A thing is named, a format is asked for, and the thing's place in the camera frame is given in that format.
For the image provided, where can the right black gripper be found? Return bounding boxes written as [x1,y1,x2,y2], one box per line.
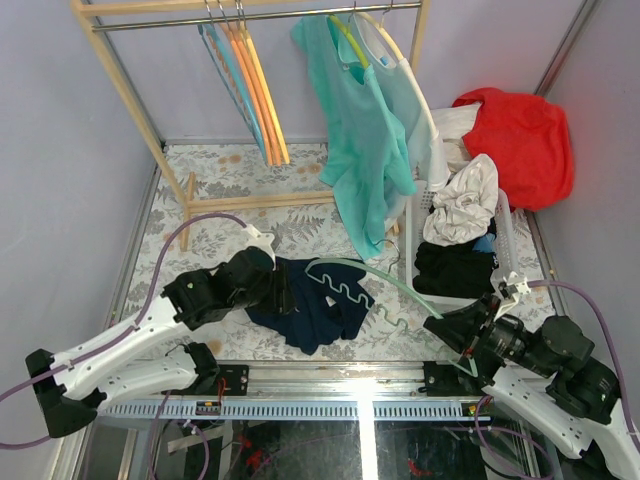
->
[421,289,554,375]

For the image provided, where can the navy blue t shirt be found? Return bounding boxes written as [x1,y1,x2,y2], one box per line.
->
[247,257,375,355]

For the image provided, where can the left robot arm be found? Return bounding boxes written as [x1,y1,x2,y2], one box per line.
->
[25,247,296,438]

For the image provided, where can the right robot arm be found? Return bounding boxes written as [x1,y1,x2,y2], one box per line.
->
[424,293,639,479]

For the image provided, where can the teal t shirt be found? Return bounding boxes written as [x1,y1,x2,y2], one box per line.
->
[291,15,416,260]

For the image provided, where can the blue hanger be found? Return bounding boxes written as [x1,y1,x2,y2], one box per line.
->
[198,24,266,159]

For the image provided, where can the orange hanger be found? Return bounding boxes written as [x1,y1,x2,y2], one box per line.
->
[222,25,282,166]

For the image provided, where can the yellow green hanger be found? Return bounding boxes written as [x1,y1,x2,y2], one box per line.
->
[328,14,370,69]

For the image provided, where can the black clothes in basket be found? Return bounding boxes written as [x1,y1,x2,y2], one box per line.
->
[412,240,499,299]

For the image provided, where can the white cloth pile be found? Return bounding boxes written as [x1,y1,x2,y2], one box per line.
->
[423,102,499,247]

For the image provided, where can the floral table mat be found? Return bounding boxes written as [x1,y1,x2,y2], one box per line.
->
[115,144,452,362]

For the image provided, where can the white laundry basket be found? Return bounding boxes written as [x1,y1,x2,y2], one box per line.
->
[403,180,521,311]

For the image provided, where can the red cloth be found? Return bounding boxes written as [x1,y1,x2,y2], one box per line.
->
[452,87,575,212]

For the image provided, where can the wooden clothes rack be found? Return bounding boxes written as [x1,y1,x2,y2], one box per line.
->
[70,1,431,222]

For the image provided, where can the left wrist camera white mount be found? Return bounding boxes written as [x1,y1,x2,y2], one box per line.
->
[242,224,276,267]

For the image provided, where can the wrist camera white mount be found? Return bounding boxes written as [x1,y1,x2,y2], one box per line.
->
[242,224,276,267]
[491,268,531,319]

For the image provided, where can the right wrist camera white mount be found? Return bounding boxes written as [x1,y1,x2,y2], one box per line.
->
[491,268,531,319]

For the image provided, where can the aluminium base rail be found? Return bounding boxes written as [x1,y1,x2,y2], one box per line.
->
[98,361,483,422]

